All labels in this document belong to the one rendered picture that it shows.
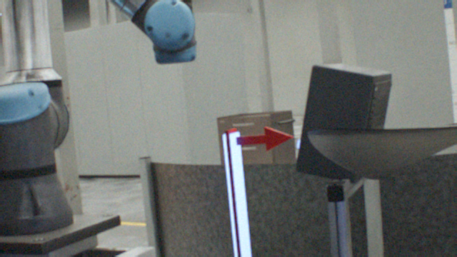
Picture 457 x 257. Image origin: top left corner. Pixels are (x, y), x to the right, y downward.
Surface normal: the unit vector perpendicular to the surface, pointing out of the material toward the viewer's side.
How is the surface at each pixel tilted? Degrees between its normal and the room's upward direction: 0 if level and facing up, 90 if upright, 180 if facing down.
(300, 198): 90
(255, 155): 90
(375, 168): 154
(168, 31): 90
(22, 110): 87
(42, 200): 72
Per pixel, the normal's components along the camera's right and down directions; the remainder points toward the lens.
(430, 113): -0.58, 0.10
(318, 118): -0.33, 0.08
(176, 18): 0.04, 0.05
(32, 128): 0.67, -0.03
